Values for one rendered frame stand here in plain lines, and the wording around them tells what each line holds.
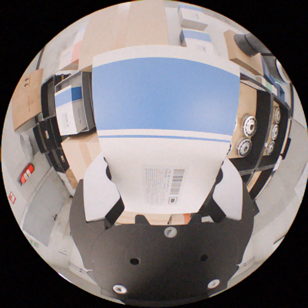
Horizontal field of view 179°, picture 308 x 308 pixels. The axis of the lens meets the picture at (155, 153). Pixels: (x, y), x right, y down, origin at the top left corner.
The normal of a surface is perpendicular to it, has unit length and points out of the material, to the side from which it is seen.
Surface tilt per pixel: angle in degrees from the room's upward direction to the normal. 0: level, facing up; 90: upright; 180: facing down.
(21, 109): 79
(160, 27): 0
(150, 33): 0
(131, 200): 0
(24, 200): 90
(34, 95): 72
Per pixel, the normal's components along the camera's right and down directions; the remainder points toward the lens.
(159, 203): -0.04, 0.54
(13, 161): 1.00, 0.03
